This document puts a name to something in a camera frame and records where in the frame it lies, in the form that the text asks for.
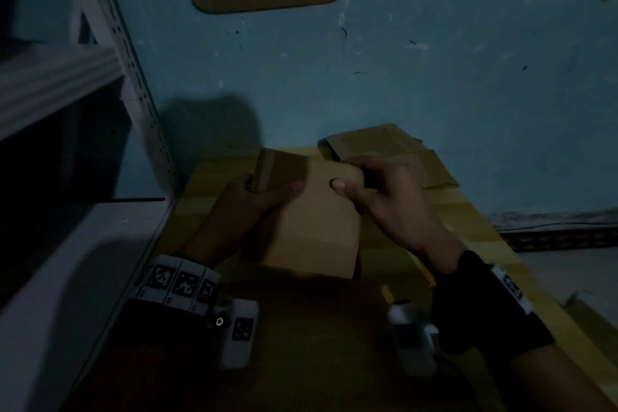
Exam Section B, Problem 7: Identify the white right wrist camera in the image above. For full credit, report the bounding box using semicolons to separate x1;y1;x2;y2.
386;300;441;379

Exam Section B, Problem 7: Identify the person's right forearm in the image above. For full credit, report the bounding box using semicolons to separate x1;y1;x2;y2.
505;342;618;412

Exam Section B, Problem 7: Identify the black wristband with markers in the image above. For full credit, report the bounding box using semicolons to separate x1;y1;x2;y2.
112;252;224;346
430;249;557;358

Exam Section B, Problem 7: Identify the person's left forearm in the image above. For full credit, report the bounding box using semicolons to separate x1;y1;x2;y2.
61;339;219;412

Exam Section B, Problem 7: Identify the white metal shelf rack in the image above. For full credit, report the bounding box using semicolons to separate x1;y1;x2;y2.
0;0;183;412

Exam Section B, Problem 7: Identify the black left wristband with markers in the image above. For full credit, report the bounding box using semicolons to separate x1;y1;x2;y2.
112;252;224;346

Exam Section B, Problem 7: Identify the person's right hand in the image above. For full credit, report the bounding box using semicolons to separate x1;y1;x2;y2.
328;155;468;276

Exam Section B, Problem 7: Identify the black camera cable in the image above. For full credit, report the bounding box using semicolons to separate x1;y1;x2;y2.
433;352;480;412

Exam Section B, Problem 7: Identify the person's left hand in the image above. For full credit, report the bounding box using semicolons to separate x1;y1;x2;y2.
177;172;307;271

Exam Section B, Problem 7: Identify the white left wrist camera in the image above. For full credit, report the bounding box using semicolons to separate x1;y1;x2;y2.
206;297;261;373

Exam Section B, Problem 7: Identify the black right wristband with markers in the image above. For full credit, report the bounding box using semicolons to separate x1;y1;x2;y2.
430;249;557;358

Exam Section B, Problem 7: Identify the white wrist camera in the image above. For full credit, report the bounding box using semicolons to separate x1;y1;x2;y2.
206;297;261;373
386;300;441;379

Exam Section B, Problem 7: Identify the black patterned strip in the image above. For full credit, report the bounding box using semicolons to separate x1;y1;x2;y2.
486;208;618;254

